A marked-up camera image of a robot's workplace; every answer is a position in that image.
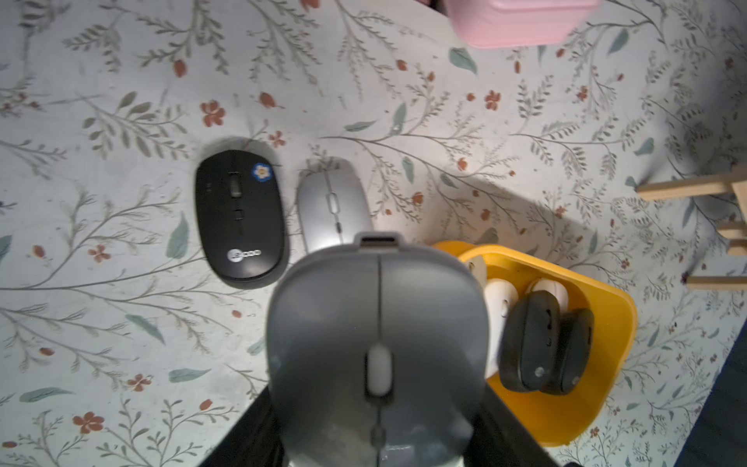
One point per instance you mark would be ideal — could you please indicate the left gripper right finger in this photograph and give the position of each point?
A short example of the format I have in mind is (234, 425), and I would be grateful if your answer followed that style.
(499, 439)

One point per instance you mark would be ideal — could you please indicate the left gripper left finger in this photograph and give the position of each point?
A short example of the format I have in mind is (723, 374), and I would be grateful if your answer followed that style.
(254, 441)

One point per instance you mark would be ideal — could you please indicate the white mouse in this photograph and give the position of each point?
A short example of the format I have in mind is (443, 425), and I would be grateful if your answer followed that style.
(500, 296)
(555, 288)

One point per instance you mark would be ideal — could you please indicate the silver mouse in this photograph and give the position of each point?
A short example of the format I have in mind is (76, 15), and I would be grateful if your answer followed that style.
(376, 354)
(332, 207)

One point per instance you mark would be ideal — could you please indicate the grey mouse row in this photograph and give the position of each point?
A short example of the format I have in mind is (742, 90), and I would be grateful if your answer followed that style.
(478, 268)

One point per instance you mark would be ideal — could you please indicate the black mouse row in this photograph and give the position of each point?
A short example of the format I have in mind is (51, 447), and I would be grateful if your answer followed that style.
(241, 220)

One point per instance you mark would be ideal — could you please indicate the yellow plastic storage box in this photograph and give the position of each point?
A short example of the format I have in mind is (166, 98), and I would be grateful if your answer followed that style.
(553, 420)

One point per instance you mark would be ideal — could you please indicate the pink box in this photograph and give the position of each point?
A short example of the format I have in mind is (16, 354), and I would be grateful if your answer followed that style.
(498, 24)

